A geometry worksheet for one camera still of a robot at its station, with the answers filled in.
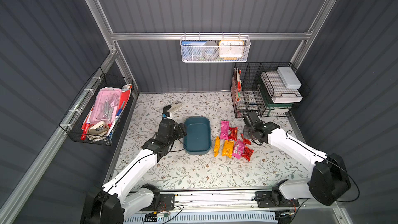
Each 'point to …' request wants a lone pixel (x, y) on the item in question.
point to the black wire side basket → (77, 123)
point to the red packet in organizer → (238, 72)
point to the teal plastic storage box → (198, 139)
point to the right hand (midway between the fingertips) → (252, 131)
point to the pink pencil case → (105, 107)
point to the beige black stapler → (169, 108)
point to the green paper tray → (271, 105)
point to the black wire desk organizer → (254, 96)
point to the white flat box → (289, 77)
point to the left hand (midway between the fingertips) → (181, 127)
